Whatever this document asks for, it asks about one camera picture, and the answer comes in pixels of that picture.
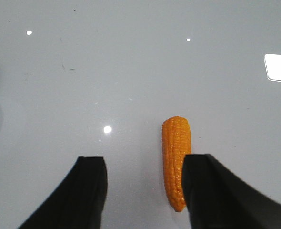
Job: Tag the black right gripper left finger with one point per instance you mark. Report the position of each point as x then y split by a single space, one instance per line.
77 202

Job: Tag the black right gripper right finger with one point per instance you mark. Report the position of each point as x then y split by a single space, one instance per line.
218 199

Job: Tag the orange corn cob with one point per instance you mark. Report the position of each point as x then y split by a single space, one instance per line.
176 144

